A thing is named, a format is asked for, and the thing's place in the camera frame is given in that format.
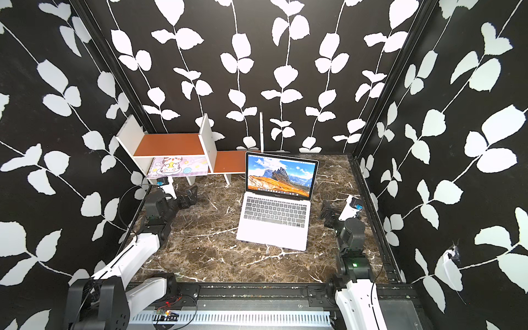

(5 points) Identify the silver laptop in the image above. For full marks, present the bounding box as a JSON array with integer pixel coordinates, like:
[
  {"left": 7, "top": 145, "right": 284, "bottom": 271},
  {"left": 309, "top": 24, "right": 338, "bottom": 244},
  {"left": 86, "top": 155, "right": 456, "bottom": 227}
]
[{"left": 236, "top": 152, "right": 319, "bottom": 251}]

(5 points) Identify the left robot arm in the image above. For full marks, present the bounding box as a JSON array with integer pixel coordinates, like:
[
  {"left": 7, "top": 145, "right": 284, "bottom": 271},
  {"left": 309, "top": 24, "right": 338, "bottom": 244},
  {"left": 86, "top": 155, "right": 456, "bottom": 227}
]
[{"left": 63, "top": 185, "right": 198, "bottom": 329}]

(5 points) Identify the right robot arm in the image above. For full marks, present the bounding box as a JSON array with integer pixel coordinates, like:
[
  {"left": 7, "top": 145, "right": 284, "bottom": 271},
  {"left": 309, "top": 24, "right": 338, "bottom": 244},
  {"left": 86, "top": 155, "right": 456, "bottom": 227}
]
[{"left": 320, "top": 197, "right": 387, "bottom": 329}]

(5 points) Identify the cartoon cover notebook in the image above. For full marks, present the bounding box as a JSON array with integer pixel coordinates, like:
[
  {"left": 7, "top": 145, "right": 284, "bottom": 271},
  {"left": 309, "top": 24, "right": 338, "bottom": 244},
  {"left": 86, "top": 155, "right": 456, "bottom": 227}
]
[{"left": 147, "top": 155, "right": 209, "bottom": 179}]

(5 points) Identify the white and brown desk shelf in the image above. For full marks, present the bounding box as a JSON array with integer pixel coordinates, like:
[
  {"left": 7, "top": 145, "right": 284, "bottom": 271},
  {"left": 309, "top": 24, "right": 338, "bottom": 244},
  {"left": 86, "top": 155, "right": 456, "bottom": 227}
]
[{"left": 117, "top": 115, "right": 247, "bottom": 185}]

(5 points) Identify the small circuit board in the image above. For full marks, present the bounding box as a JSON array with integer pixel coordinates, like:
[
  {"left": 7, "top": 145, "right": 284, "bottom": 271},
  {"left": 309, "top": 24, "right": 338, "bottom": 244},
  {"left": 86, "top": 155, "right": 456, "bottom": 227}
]
[{"left": 154, "top": 311, "right": 180, "bottom": 325}]

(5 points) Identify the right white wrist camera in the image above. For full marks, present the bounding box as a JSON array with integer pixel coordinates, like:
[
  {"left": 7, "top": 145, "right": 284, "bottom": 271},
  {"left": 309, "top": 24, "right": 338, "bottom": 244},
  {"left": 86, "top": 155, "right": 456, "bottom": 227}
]
[{"left": 338, "top": 195, "right": 364, "bottom": 221}]

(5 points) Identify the black front rail base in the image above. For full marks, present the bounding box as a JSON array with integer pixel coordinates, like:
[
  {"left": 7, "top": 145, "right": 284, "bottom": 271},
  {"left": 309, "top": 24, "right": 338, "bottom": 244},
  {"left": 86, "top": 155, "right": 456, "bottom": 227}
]
[{"left": 169, "top": 281, "right": 422, "bottom": 310}]

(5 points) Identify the white slotted cable duct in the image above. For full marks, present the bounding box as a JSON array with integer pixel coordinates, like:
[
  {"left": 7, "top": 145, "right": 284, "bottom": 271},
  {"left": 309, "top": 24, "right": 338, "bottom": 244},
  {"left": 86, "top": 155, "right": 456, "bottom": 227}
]
[{"left": 129, "top": 310, "right": 332, "bottom": 329}]

